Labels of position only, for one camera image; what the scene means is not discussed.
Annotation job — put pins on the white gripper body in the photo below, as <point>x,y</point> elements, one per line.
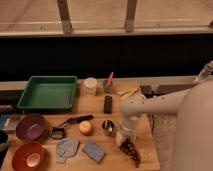
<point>128,126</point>

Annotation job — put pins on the yellow banana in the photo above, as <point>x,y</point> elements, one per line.
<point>123,94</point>

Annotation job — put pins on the red bowl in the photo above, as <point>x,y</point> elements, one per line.
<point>28,157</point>

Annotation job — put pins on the purple bowl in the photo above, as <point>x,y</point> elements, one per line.
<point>31,127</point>

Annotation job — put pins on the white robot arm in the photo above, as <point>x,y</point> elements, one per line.
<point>193,142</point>

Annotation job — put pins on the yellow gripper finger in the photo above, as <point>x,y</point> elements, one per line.
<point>119,138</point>

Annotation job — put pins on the grey folded cloth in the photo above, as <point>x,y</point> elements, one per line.
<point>66,148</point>

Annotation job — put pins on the green plastic tray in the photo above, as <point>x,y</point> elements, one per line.
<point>49,93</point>

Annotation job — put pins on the black rectangular block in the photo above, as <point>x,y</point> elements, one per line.
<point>107,104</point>

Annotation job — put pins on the small metal cup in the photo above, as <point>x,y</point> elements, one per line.
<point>108,127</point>

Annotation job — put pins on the orange apple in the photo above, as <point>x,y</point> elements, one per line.
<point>86,128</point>

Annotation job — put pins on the white lidded cup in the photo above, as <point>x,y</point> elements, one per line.
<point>90,85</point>

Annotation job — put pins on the grey cup with red tool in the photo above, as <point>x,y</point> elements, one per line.
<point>107,83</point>

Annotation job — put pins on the dark purple grape bunch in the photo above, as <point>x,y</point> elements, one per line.
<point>129,148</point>

